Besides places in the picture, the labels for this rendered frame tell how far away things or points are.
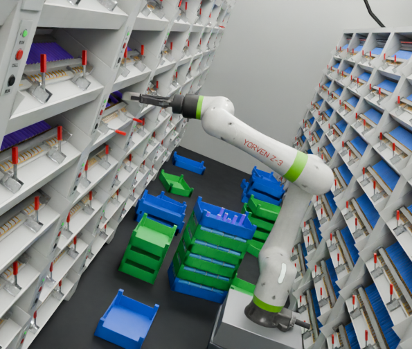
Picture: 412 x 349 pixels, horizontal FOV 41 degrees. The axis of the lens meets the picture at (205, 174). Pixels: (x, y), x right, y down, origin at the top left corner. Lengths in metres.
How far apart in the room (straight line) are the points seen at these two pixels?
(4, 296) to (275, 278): 1.00
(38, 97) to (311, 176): 1.16
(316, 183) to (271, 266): 0.36
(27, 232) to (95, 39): 0.54
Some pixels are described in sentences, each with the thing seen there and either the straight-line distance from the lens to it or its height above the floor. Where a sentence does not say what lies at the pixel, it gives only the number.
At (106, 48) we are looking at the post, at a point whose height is 1.19.
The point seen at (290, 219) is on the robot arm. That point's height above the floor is 0.76.
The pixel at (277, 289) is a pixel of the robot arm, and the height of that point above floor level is 0.54.
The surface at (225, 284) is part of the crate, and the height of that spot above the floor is 0.11.
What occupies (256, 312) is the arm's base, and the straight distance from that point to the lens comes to 2.21.
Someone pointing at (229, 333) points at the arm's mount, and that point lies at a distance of 2.15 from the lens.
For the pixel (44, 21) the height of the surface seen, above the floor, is 1.26.
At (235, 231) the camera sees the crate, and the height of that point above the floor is 0.42.
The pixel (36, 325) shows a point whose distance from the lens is 2.21.
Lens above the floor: 1.37
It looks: 15 degrees down
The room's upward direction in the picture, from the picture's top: 22 degrees clockwise
